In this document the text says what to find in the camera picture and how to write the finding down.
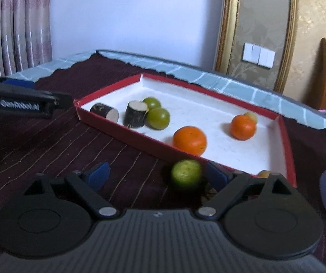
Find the yellow-green tomato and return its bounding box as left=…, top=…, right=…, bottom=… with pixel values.
left=145, top=107, right=171, bottom=131

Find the red cardboard box tray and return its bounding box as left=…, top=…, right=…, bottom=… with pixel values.
left=73, top=73, right=298, bottom=188

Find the green cucumber piece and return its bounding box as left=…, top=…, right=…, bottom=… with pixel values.
left=171, top=159, right=203, bottom=190

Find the small dark green tomato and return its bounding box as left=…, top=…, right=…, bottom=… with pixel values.
left=143, top=97, right=162, bottom=111

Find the gold wall panel frame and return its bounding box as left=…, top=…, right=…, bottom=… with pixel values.
left=214, top=0, right=301, bottom=94

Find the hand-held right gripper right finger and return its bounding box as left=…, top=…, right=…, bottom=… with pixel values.
left=195, top=162, right=297, bottom=220

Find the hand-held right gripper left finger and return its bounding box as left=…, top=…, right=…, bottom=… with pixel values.
left=23, top=161, right=121, bottom=220

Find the white wall light switch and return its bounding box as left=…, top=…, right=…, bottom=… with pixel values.
left=242, top=42, right=277, bottom=69

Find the dark sugarcane piece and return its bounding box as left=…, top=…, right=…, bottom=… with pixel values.
left=123, top=100, right=149, bottom=129
left=89, top=103, right=120, bottom=124

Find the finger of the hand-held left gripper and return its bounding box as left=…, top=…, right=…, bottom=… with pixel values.
left=36, top=90, right=75, bottom=115
left=0, top=74, right=36, bottom=91

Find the orange mandarin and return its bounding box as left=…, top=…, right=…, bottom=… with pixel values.
left=173, top=126, right=208, bottom=157
left=230, top=114, right=257, bottom=141

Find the blue plaid bed sheet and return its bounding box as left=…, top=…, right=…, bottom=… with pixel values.
left=5, top=49, right=326, bottom=140

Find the dark striped cloth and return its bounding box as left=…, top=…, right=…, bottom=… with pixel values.
left=0, top=53, right=326, bottom=273

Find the pink patterned curtain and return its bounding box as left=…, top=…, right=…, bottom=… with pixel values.
left=0, top=0, right=53, bottom=78

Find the dark brown water chestnut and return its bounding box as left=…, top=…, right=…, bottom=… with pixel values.
left=199, top=184, right=219, bottom=205

